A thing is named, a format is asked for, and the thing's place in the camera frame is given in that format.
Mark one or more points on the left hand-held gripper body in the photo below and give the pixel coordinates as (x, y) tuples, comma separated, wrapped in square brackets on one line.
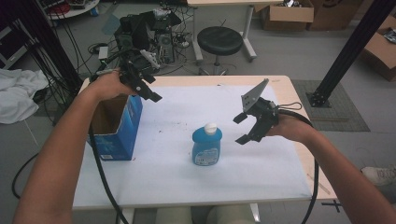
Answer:
[(132, 73)]

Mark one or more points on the black computer equipment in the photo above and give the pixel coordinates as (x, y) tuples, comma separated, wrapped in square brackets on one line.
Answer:
[(140, 28)]

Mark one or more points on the person's right leg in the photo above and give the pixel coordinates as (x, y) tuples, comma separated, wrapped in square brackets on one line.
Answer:
[(230, 215)]

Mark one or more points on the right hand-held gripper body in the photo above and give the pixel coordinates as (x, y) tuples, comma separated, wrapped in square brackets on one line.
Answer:
[(264, 115)]

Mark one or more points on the grey floor mat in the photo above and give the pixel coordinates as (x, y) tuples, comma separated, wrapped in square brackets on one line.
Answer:
[(342, 118)]

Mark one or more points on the white shoe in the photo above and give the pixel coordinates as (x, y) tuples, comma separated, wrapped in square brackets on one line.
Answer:
[(379, 174)]

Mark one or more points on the small white device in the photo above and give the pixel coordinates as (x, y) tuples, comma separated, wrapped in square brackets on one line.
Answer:
[(103, 53)]

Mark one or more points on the blue cardboard box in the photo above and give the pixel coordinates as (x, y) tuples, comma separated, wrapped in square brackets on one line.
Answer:
[(124, 130)]

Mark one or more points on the white paper mat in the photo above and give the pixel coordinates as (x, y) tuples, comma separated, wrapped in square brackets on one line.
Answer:
[(174, 183)]

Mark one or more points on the person's left hand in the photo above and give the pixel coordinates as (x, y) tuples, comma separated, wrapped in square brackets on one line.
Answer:
[(109, 85)]

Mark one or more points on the person's leg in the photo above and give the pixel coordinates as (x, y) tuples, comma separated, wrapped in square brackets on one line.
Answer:
[(230, 215), (174, 216)]

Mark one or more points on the white cloth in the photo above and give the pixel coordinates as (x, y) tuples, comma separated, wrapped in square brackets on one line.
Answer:
[(18, 93)]

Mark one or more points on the round white table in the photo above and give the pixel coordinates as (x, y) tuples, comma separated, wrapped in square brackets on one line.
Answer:
[(77, 11)]

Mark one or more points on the black round stool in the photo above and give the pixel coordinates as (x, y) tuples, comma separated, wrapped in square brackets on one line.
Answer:
[(219, 40)]

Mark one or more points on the open brown cardboard box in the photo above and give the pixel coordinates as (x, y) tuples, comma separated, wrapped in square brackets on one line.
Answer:
[(289, 14)]

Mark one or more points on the white table frame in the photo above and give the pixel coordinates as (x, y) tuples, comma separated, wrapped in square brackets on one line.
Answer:
[(249, 18)]

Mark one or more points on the large brown cardboard box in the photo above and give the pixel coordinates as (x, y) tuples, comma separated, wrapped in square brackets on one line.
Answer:
[(381, 53)]

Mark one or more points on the blue bottle with white cap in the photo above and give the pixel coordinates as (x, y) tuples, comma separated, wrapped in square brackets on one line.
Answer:
[(207, 146)]

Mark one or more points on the thin wooden stick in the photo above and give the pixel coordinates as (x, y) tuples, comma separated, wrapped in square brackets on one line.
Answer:
[(319, 184)]

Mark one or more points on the closed brown cardboard box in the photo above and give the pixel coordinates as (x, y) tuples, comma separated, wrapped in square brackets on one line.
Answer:
[(336, 15)]

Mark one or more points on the person's right hand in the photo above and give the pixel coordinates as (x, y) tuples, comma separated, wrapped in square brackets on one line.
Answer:
[(289, 127)]

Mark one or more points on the white power strip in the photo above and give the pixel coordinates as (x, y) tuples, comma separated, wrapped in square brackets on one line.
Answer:
[(183, 43)]

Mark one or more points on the person's left leg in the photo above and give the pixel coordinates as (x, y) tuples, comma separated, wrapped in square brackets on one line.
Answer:
[(174, 216)]

